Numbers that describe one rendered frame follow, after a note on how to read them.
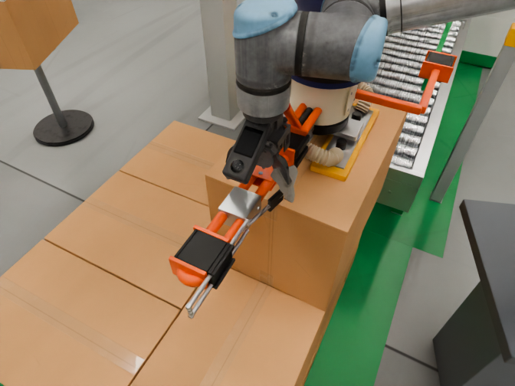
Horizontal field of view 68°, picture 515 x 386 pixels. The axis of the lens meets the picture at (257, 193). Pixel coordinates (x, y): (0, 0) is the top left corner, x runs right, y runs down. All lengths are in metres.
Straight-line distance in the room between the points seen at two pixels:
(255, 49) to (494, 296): 0.89
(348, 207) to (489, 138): 2.22
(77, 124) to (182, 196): 1.60
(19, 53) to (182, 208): 1.32
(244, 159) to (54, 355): 0.87
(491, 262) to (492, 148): 1.83
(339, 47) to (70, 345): 1.08
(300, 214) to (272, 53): 0.46
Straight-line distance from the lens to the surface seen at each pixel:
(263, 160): 0.71
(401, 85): 2.29
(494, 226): 1.35
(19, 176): 2.79
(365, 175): 1.05
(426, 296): 2.03
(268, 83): 0.60
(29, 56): 2.41
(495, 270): 1.24
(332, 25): 0.58
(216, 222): 0.73
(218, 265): 0.66
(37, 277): 1.47
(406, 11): 0.70
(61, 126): 3.02
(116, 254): 1.42
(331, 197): 0.97
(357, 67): 0.58
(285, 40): 0.57
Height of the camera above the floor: 1.65
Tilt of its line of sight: 47 degrees down
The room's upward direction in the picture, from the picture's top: straight up
